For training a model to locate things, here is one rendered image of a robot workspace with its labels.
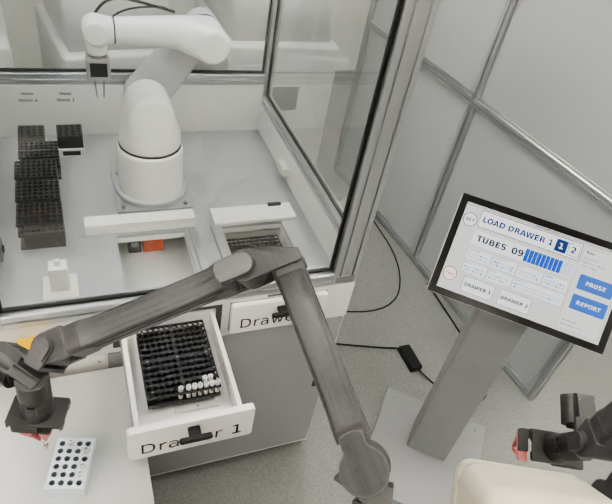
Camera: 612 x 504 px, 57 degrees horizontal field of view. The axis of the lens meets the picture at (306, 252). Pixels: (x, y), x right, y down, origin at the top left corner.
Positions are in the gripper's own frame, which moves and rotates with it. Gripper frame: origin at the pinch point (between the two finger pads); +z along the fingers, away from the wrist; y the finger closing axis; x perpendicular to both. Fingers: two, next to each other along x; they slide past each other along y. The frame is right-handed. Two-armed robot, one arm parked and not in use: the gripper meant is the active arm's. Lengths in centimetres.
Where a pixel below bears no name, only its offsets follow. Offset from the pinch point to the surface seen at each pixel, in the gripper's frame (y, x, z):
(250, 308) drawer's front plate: -41, -46, 6
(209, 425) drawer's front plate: -32.7, -9.5, 7.7
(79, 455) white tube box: -4.2, -6.1, 18.5
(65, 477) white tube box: -2.5, -0.7, 18.5
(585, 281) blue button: -134, -49, -15
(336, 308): -68, -56, 13
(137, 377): -13.6, -25.8, 14.6
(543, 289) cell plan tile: -124, -50, -10
